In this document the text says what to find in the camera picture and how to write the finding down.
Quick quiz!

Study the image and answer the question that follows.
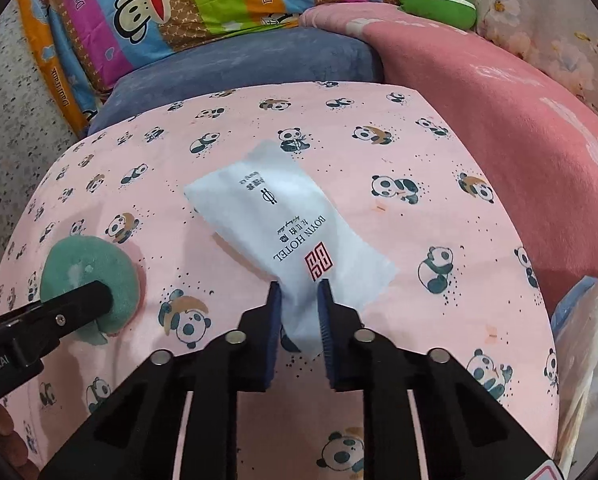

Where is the pink panda tablecloth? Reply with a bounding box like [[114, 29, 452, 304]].
[[0, 82, 562, 480]]

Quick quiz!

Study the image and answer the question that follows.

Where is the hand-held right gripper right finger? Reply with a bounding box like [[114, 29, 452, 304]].
[[316, 279, 556, 480]]

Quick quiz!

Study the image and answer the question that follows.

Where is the bin with clear plastic bag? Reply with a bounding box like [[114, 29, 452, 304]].
[[550, 274, 598, 472]]

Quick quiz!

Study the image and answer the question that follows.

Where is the colourful striped cartoon pillow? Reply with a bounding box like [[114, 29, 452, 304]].
[[16, 0, 416, 137]]

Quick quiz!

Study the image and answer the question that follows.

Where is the white paper packet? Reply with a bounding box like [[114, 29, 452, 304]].
[[184, 140, 398, 362]]

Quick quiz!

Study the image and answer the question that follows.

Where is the blue sofa cushion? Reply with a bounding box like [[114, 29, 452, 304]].
[[86, 32, 386, 137]]

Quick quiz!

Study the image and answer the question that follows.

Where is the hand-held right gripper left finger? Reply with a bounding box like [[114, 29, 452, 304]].
[[39, 280, 284, 480]]

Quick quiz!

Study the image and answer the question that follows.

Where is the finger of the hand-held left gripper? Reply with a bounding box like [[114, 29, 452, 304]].
[[0, 280, 114, 370]]

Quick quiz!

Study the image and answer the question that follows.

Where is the green round sponge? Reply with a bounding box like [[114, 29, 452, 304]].
[[40, 235, 140, 347]]

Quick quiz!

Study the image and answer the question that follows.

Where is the pink printed blanket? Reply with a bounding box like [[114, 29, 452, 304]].
[[299, 4, 598, 312]]

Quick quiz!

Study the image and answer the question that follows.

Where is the grey floral quilt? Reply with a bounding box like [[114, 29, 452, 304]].
[[466, 0, 598, 137]]

